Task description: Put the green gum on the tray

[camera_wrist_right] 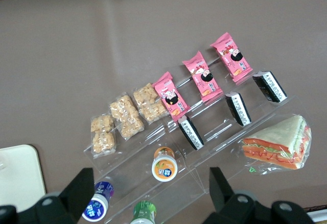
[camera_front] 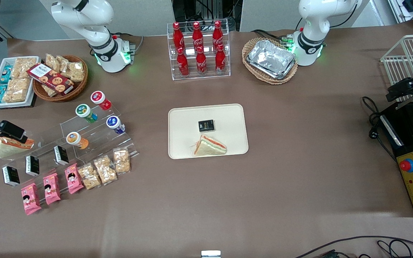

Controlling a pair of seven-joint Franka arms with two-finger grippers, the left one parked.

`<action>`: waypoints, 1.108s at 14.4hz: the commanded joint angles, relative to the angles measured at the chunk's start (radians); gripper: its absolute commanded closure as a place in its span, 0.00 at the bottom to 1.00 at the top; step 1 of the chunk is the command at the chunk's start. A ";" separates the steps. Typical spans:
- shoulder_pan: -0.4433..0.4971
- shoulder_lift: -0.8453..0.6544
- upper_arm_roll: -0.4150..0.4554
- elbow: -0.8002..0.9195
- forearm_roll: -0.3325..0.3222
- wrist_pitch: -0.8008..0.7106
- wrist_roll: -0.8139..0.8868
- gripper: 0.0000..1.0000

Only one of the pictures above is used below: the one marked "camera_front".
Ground orange gum bottle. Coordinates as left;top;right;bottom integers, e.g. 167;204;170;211
66;132;89;150

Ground red gum bottle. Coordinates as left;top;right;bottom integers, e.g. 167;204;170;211
90;91;112;111

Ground blue gum bottle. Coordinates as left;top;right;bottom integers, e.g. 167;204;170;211
106;115;125;135

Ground cream plastic tray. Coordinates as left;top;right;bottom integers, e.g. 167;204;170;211
168;104;249;159

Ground wrapped triangle sandwich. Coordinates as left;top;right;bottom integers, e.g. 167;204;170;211
0;136;35;159
193;134;227;157

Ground small black white box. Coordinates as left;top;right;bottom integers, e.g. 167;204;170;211
54;145;70;166
2;166;20;187
25;155;40;176

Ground wrapped nut brittle bar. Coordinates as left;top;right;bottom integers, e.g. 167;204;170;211
11;57;37;79
4;78;32;103

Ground black sealing machine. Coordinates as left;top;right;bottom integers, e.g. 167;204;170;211
379;100;413;218

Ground pink snack packet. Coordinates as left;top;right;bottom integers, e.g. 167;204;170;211
65;163;84;195
43;173;61;205
21;183;42;215

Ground red cookie box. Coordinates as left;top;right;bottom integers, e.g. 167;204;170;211
27;63;75;95

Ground brown wicker snack basket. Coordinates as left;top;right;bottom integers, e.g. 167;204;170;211
33;55;89;102

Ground clear acrylic stepped display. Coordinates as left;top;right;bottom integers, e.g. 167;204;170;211
0;111;139;201

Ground clear nut snack pack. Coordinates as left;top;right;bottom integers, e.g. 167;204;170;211
77;163;102;190
113;147;132;175
93;155;118;185

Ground stacked foil trays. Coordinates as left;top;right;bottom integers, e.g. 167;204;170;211
247;39;296;80

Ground light wicker foil basket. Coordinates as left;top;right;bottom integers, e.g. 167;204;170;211
242;37;299;85

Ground red cola bottle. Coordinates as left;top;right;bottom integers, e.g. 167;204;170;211
196;47;208;76
172;21;185;51
176;48;190;77
215;44;227;75
192;21;204;51
213;20;224;49

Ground small black gold-print box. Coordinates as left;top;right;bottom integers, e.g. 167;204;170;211
198;120;215;133

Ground clear acrylic bottle rack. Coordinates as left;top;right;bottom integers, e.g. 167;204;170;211
167;19;231;81

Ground white wire basket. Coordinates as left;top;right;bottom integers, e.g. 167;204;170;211
380;34;413;108

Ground black power cable with plug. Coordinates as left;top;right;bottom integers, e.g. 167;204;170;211
362;96;398;162

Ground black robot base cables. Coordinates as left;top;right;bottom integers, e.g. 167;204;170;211
251;29;296;47

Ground long black cable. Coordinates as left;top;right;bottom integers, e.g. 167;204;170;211
294;235;413;258

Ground looped black cable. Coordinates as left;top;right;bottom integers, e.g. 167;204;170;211
377;239;413;258

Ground dark cable rack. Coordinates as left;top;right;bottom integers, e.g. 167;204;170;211
173;0;242;33

